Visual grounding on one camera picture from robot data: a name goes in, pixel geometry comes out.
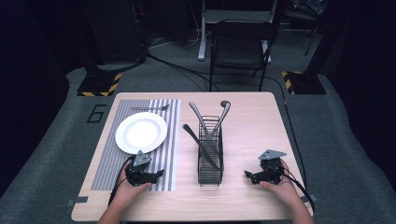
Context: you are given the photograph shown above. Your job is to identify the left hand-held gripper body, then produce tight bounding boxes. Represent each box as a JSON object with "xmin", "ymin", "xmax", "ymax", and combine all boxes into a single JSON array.
[{"xmin": 125, "ymin": 149, "xmax": 157, "ymax": 188}]

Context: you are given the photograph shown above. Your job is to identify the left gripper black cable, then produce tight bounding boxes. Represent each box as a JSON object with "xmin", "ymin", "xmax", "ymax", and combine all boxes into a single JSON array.
[{"xmin": 107, "ymin": 154, "xmax": 135, "ymax": 207}]

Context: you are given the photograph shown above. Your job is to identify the person's right hand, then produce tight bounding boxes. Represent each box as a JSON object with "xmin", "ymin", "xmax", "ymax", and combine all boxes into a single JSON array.
[{"xmin": 259, "ymin": 158, "xmax": 302, "ymax": 206}]

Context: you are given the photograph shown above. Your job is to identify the person's left hand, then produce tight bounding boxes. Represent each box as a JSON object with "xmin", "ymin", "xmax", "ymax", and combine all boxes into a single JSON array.
[{"xmin": 116, "ymin": 164, "xmax": 153, "ymax": 205}]

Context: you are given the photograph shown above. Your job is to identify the black stand base hazard stripes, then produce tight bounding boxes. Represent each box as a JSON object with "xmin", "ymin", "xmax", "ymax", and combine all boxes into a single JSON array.
[
  {"xmin": 77, "ymin": 71, "xmax": 123, "ymax": 98},
  {"xmin": 281, "ymin": 70, "xmax": 328, "ymax": 96}
]

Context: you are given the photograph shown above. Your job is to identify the black utensils in basket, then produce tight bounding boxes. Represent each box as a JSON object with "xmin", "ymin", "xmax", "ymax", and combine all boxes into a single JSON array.
[{"xmin": 182, "ymin": 123, "xmax": 220, "ymax": 172}]

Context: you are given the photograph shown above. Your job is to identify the silver utensil with plain handle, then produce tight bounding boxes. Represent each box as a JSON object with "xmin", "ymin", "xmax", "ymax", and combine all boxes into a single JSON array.
[{"xmin": 188, "ymin": 101, "xmax": 210, "ymax": 138}]

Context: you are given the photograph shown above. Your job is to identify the grey striped placemat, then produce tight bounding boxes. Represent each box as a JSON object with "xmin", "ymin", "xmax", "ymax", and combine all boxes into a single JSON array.
[{"xmin": 90, "ymin": 98, "xmax": 182, "ymax": 192}]

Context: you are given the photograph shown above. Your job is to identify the white metal desk frame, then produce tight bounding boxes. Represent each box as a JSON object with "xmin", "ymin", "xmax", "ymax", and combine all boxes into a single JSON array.
[{"xmin": 197, "ymin": 0, "xmax": 279, "ymax": 64}]

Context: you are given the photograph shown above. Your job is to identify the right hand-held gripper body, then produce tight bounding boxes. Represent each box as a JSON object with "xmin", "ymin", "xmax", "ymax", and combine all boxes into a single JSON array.
[{"xmin": 258, "ymin": 148, "xmax": 288, "ymax": 185}]

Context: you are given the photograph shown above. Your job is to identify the dark equipment cabinet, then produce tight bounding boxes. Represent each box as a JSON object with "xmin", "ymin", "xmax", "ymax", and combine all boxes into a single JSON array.
[{"xmin": 78, "ymin": 0, "xmax": 149, "ymax": 68}]

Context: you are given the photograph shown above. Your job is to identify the silver spoon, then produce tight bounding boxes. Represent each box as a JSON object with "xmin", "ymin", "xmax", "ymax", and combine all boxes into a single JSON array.
[{"xmin": 208, "ymin": 100, "xmax": 233, "ymax": 142}]

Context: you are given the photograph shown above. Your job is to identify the black floor cable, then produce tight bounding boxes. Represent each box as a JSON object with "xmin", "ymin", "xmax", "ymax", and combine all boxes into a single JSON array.
[
  {"xmin": 147, "ymin": 52, "xmax": 220, "ymax": 92},
  {"xmin": 262, "ymin": 74, "xmax": 308, "ymax": 189}
]

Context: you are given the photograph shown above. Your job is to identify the silver fork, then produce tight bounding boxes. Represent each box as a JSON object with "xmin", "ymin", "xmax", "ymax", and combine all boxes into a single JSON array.
[{"xmin": 130, "ymin": 104, "xmax": 172, "ymax": 113}]

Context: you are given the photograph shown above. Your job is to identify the grey tape strip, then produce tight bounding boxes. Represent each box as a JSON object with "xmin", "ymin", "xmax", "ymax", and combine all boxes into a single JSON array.
[
  {"xmin": 66, "ymin": 195, "xmax": 90, "ymax": 207},
  {"xmin": 300, "ymin": 192, "xmax": 318, "ymax": 203}
]

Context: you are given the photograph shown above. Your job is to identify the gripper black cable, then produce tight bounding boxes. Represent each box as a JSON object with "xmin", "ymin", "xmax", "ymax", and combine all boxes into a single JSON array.
[
  {"xmin": 270, "ymin": 163, "xmax": 317, "ymax": 214},
  {"xmin": 107, "ymin": 154, "xmax": 135, "ymax": 207}
]

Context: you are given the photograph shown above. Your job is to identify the black wire cutlery caddy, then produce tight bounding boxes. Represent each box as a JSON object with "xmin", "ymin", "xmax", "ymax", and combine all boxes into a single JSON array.
[{"xmin": 197, "ymin": 115, "xmax": 225, "ymax": 188}]

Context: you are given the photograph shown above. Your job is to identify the black folding chair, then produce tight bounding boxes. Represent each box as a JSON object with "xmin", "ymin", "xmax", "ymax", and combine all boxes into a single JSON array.
[{"xmin": 208, "ymin": 19, "xmax": 278, "ymax": 93}]

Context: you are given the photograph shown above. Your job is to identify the white round plate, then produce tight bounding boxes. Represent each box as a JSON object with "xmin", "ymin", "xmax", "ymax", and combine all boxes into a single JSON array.
[{"xmin": 115, "ymin": 111, "xmax": 169, "ymax": 156}]

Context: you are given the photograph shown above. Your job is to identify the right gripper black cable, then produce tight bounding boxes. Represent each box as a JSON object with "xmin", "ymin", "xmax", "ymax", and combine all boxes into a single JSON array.
[{"xmin": 270, "ymin": 163, "xmax": 317, "ymax": 214}]

